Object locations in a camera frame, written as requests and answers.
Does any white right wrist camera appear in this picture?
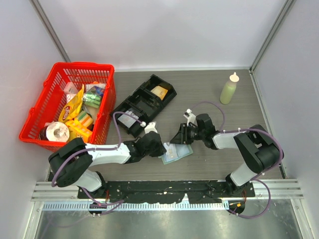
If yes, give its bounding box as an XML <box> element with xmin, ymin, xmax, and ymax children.
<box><xmin>183</xmin><ymin>109</ymin><xmax>196</xmax><ymax>126</ymax></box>

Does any white small packet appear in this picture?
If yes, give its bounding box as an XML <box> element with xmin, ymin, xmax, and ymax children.
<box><xmin>63</xmin><ymin>82</ymin><xmax>78</xmax><ymax>94</ymax></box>

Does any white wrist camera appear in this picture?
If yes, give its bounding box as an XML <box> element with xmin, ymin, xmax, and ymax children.
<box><xmin>144</xmin><ymin>121</ymin><xmax>158</xmax><ymax>134</ymax></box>
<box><xmin>183</xmin><ymin>109</ymin><xmax>196</xmax><ymax>126</ymax></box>

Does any tan card in tray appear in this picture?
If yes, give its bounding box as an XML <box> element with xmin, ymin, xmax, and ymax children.
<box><xmin>151</xmin><ymin>86</ymin><xmax>168</xmax><ymax>100</ymax></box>

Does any aluminium front rail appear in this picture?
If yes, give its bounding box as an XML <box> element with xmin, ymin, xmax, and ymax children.
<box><xmin>31</xmin><ymin>179</ymin><xmax>304</xmax><ymax>214</ymax></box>

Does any yellow snack bag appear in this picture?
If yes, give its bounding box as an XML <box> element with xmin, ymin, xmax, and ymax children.
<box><xmin>58</xmin><ymin>84</ymin><xmax>85</xmax><ymax>123</ymax></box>

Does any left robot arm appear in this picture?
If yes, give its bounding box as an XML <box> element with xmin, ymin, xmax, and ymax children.
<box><xmin>48</xmin><ymin>131</ymin><xmax>166</xmax><ymax>198</ymax></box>

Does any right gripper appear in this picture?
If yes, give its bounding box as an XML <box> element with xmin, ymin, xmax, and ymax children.
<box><xmin>170</xmin><ymin>123</ymin><xmax>205</xmax><ymax>144</ymax></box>

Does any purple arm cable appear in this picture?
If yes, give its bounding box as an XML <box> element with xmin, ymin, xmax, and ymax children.
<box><xmin>186</xmin><ymin>101</ymin><xmax>285</xmax><ymax>220</ymax></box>
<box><xmin>51</xmin><ymin>111</ymin><xmax>148</xmax><ymax>215</ymax></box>

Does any green squeeze bottle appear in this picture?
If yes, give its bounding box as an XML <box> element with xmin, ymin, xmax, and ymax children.
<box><xmin>220</xmin><ymin>72</ymin><xmax>239</xmax><ymax>105</ymax></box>

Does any green sponge pack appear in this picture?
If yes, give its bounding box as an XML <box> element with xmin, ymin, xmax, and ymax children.
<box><xmin>83</xmin><ymin>93</ymin><xmax>102</xmax><ymax>108</ymax></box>

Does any yellow cracker box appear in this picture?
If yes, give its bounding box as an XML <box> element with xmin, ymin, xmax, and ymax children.
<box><xmin>65</xmin><ymin>120</ymin><xmax>93</xmax><ymax>143</ymax></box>

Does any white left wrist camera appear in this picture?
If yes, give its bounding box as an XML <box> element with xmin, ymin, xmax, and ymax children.
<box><xmin>144</xmin><ymin>121</ymin><xmax>158</xmax><ymax>134</ymax></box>

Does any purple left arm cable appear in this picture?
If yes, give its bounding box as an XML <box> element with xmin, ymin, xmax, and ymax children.
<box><xmin>51</xmin><ymin>111</ymin><xmax>148</xmax><ymax>215</ymax></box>

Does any toilet paper roll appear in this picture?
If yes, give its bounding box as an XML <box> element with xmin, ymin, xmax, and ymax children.
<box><xmin>46</xmin><ymin>122</ymin><xmax>70</xmax><ymax>142</ymax></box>

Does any black plastic organizer tray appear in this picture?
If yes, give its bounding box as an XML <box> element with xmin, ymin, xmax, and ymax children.
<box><xmin>110</xmin><ymin>74</ymin><xmax>177</xmax><ymax>137</ymax></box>

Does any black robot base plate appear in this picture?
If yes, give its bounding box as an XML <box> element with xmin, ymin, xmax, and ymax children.
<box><xmin>90</xmin><ymin>180</ymin><xmax>255</xmax><ymax>204</ymax></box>

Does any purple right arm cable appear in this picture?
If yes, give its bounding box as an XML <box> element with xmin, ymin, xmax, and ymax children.
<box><xmin>186</xmin><ymin>101</ymin><xmax>285</xmax><ymax>220</ymax></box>

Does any white card in tray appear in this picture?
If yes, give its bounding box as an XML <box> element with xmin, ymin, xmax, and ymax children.
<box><xmin>118</xmin><ymin>111</ymin><xmax>139</xmax><ymax>128</ymax></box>

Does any red plastic shopping basket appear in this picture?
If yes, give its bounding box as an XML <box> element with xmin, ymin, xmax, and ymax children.
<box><xmin>19</xmin><ymin>62</ymin><xmax>116</xmax><ymax>152</ymax></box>

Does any white credit card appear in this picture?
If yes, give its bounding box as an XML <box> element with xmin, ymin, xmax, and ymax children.
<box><xmin>164</xmin><ymin>142</ymin><xmax>178</xmax><ymax>162</ymax></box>

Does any green leather card holder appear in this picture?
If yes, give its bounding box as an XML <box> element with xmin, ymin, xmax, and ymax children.
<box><xmin>160</xmin><ymin>144</ymin><xmax>193</xmax><ymax>165</ymax></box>

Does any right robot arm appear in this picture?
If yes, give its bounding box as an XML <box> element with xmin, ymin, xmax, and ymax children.
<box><xmin>170</xmin><ymin>113</ymin><xmax>284</xmax><ymax>197</ymax></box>

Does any green yellow sponge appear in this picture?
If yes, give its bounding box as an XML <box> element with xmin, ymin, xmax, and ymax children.
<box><xmin>75</xmin><ymin>111</ymin><xmax>93</xmax><ymax>128</ymax></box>

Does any dark round can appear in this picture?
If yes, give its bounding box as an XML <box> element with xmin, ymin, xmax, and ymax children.
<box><xmin>38</xmin><ymin>125</ymin><xmax>49</xmax><ymax>141</ymax></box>

